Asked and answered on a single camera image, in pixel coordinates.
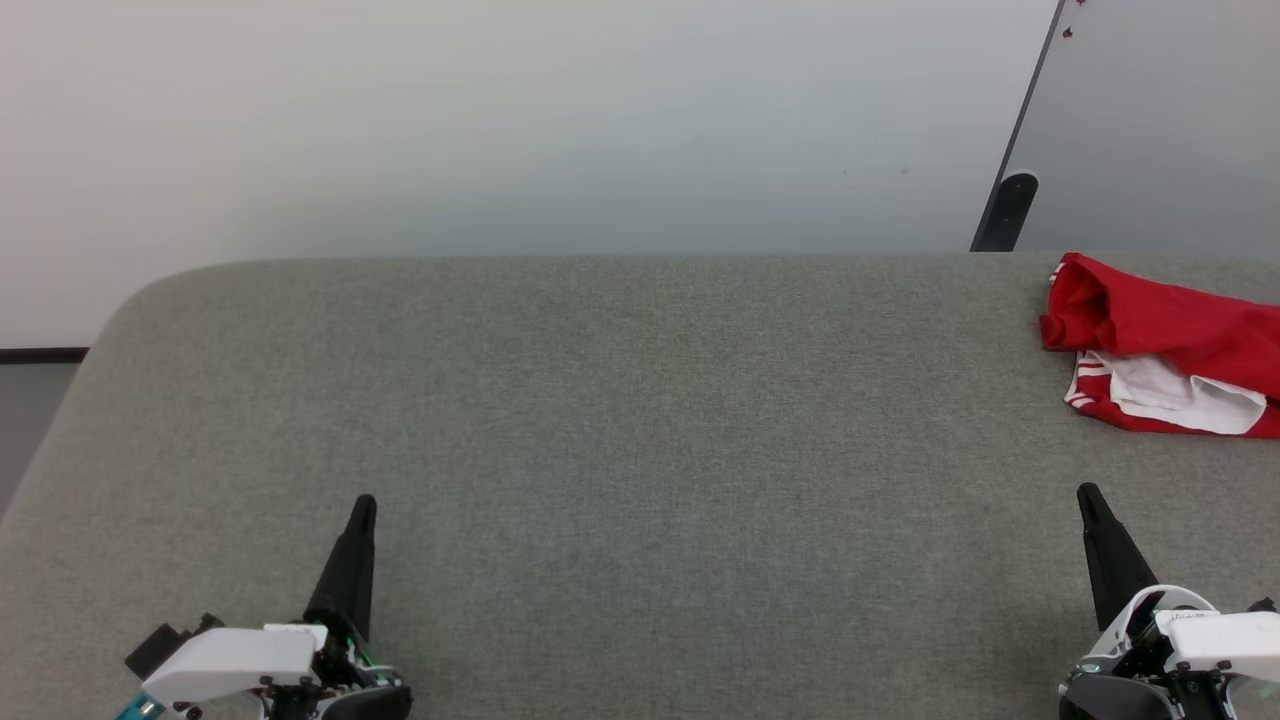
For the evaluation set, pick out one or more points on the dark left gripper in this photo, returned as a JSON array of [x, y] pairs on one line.
[[345, 690]]

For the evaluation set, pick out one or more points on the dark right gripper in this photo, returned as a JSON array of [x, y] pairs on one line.
[[1120, 690]]

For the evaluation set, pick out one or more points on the red white basketball jersey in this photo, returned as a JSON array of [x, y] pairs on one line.
[[1150, 310]]

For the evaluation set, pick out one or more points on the black partition foot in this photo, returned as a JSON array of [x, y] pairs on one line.
[[1008, 210]]

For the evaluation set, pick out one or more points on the grey partition panel black edge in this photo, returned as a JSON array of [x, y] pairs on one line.
[[1150, 120]]

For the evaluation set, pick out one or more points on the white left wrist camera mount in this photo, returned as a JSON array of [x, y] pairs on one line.
[[230, 660]]

